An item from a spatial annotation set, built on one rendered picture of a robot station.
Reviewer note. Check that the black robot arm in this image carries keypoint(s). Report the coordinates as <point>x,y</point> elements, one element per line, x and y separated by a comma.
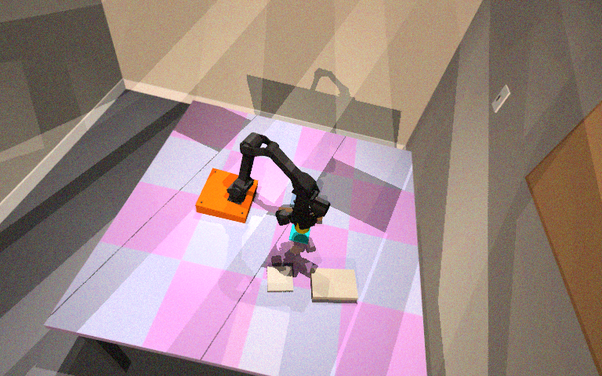
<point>304,186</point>

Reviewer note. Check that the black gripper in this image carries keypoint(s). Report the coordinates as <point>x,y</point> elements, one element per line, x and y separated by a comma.
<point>283,216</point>

